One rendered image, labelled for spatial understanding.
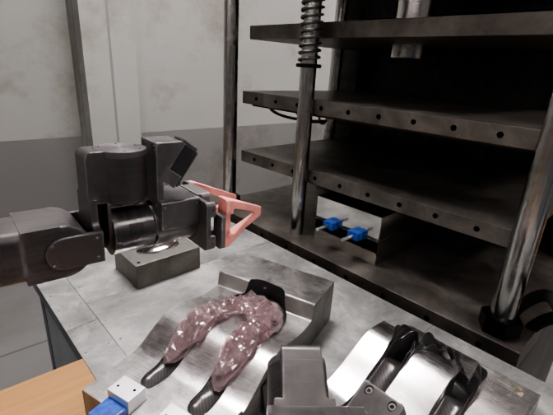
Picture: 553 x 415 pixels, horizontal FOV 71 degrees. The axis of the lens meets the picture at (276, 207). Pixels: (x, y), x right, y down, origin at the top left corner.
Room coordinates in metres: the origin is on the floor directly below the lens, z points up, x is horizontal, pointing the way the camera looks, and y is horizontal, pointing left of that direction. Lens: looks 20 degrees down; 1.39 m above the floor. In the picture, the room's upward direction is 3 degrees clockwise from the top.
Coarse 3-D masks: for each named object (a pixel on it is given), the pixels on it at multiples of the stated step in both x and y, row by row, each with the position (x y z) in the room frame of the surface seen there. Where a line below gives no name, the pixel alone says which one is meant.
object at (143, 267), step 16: (176, 240) 1.08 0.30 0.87; (128, 256) 0.96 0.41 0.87; (144, 256) 0.97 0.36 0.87; (160, 256) 0.97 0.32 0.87; (176, 256) 0.99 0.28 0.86; (192, 256) 1.03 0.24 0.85; (128, 272) 0.94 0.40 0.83; (144, 272) 0.92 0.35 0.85; (160, 272) 0.96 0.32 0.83; (176, 272) 0.99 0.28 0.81
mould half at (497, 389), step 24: (384, 336) 0.59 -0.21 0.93; (360, 360) 0.55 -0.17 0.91; (408, 360) 0.54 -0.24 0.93; (432, 360) 0.54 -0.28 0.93; (336, 384) 0.52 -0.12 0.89; (360, 384) 0.52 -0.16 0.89; (408, 384) 0.50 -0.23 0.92; (432, 384) 0.49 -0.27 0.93; (504, 384) 0.57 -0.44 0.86; (408, 408) 0.46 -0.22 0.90; (480, 408) 0.45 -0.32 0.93; (504, 408) 0.44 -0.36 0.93; (528, 408) 0.46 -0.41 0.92
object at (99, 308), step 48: (240, 240) 1.25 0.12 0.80; (48, 288) 0.89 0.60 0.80; (96, 288) 0.90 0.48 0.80; (144, 288) 0.91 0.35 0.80; (192, 288) 0.93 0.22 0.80; (336, 288) 0.97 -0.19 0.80; (96, 336) 0.71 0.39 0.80; (144, 336) 0.72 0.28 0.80; (336, 336) 0.76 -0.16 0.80; (528, 384) 0.64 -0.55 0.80
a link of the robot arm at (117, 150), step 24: (120, 144) 0.44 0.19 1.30; (96, 168) 0.39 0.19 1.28; (120, 168) 0.40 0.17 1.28; (144, 168) 0.42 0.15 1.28; (96, 192) 0.39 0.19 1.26; (120, 192) 0.40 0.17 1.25; (144, 192) 0.42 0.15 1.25; (72, 216) 0.42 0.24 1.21; (96, 216) 0.38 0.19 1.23; (72, 240) 0.35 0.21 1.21; (96, 240) 0.37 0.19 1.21; (72, 264) 0.35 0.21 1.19
